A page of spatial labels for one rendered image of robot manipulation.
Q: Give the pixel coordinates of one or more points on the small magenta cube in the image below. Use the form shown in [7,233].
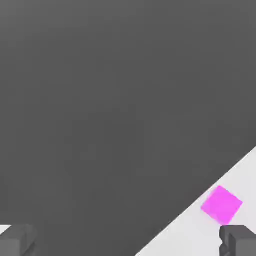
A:
[221,205]

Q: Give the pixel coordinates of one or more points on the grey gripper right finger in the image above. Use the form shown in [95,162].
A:
[240,242]

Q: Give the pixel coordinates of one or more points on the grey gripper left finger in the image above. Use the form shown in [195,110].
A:
[16,242]

